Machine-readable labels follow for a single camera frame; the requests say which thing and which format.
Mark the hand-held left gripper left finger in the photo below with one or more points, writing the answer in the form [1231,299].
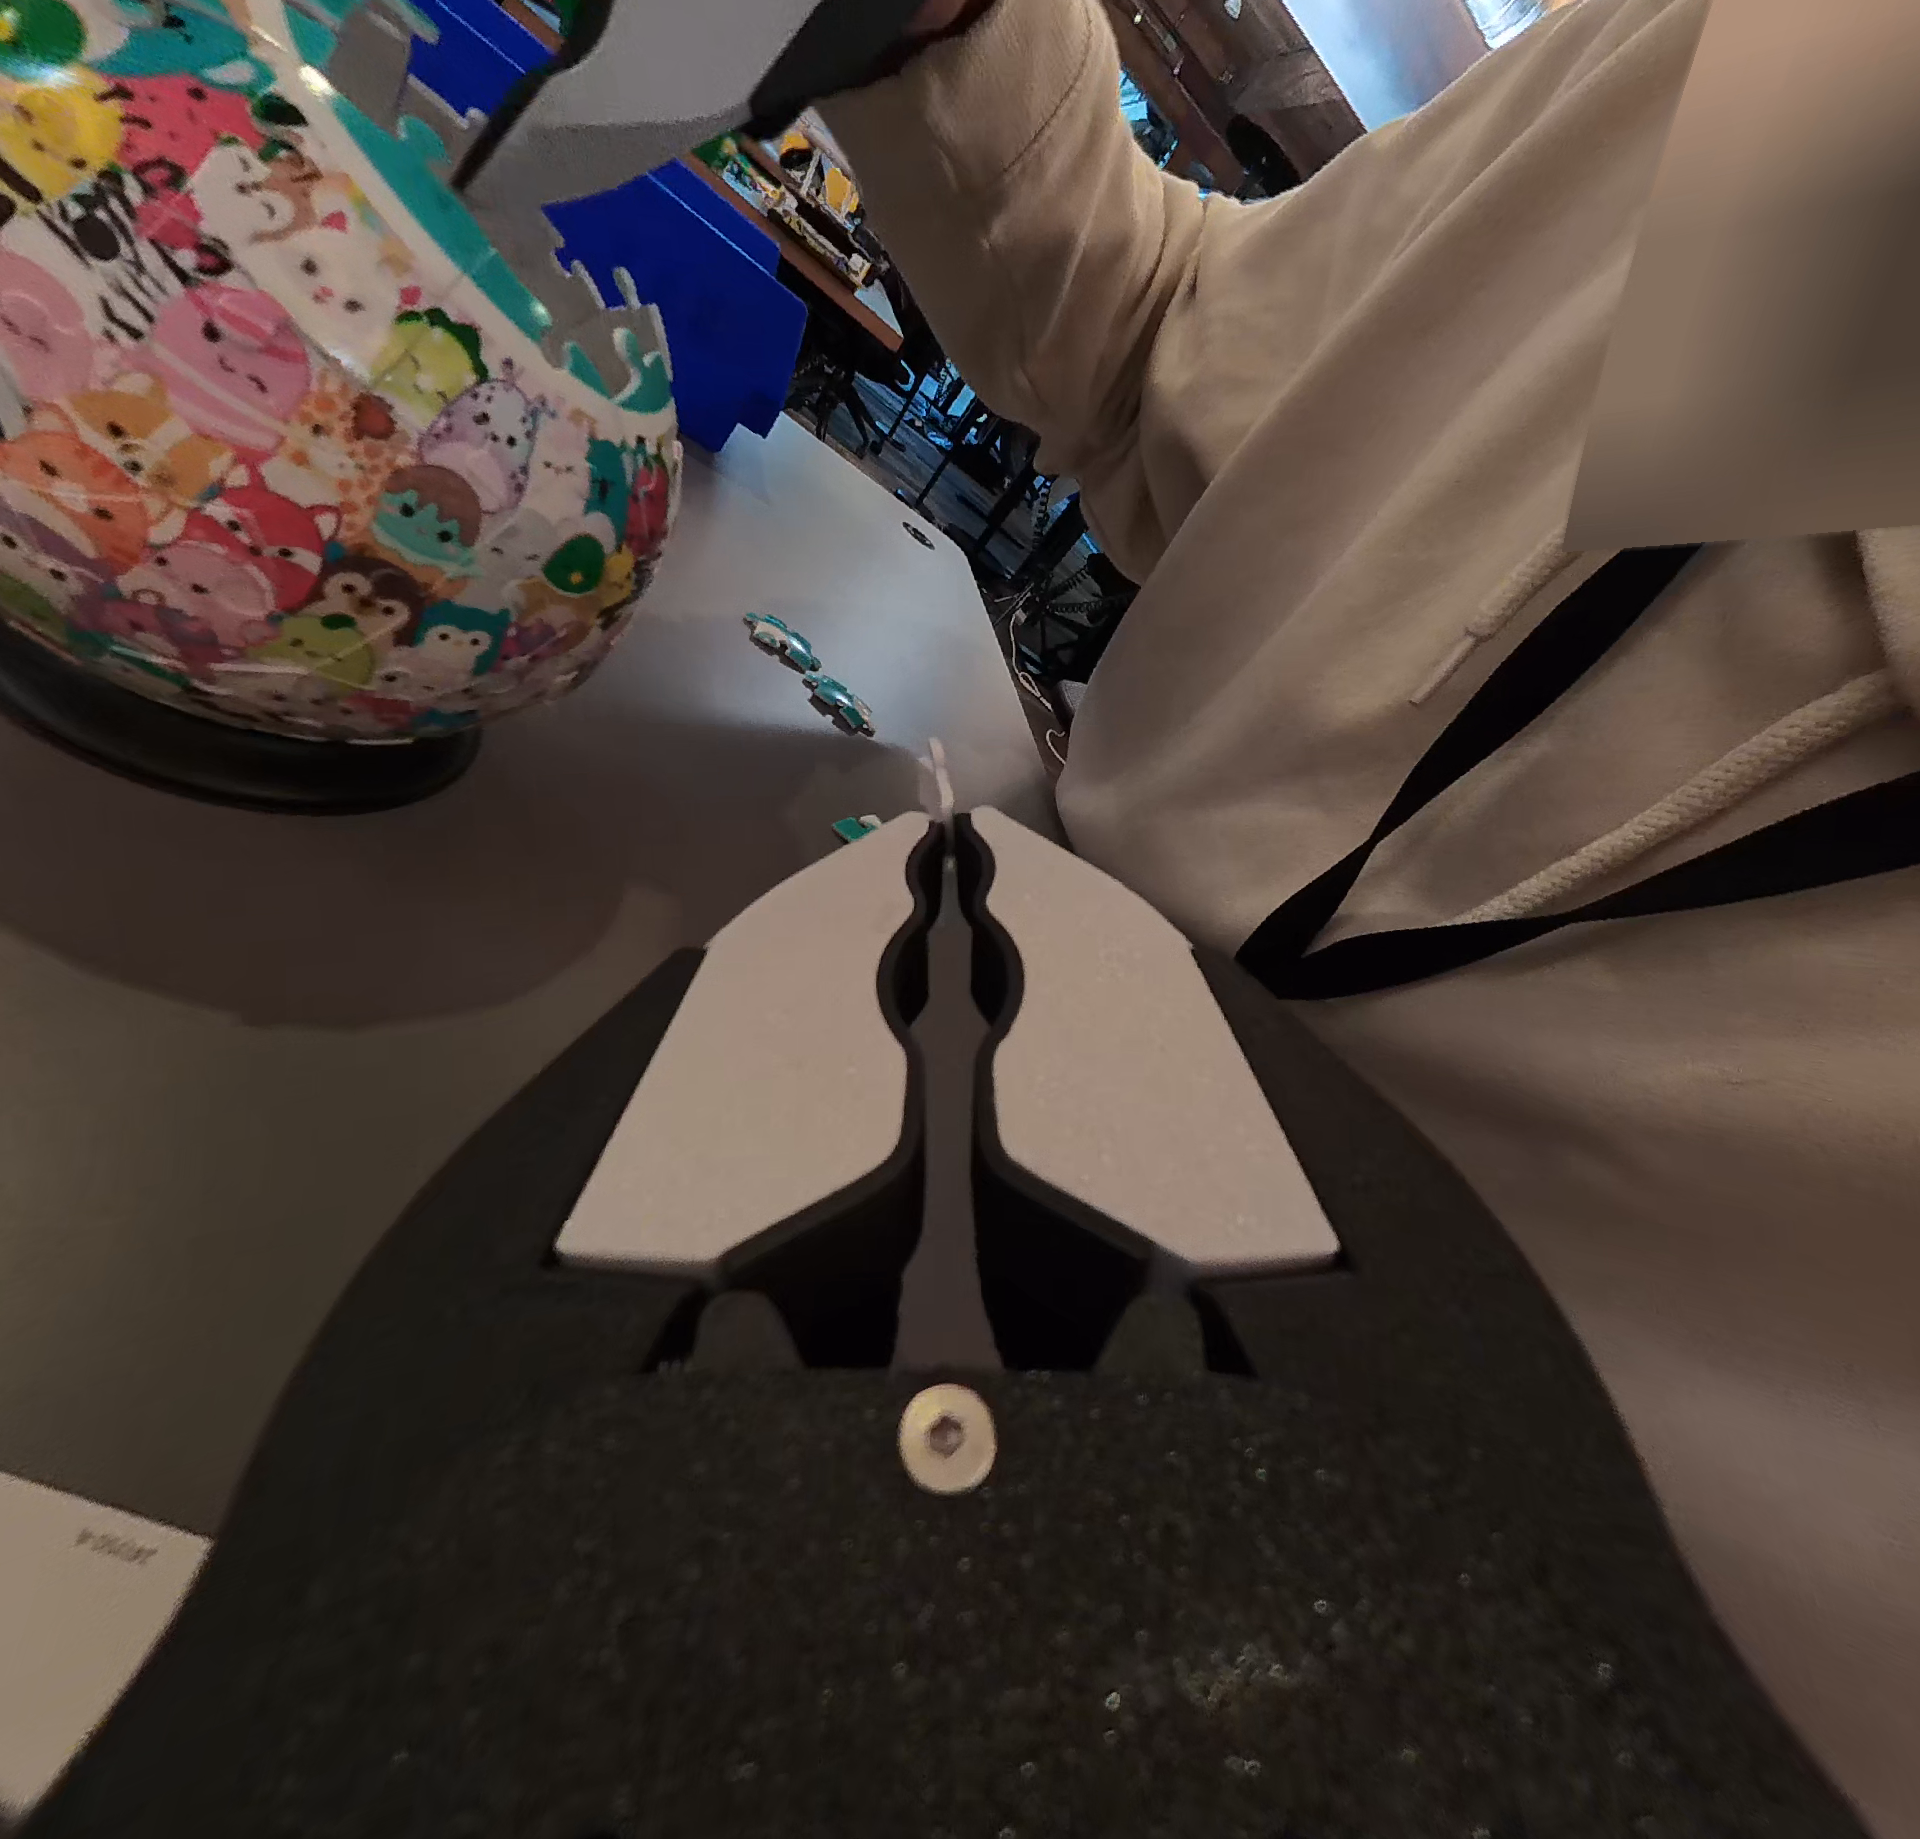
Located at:
[735,1090]

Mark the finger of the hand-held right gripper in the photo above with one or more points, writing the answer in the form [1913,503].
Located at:
[705,54]

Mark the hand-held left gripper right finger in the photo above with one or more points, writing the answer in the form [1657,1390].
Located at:
[1156,1090]

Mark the white edged puzzle piece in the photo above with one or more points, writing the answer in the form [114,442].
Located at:
[936,780]

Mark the colourful puzzle ball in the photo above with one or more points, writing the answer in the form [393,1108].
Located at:
[226,445]

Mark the black ball stand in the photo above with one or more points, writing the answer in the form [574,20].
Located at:
[226,766]

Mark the blue plastic bin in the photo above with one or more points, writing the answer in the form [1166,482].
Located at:
[721,309]

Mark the printed instruction sheet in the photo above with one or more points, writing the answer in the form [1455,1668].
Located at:
[76,1614]

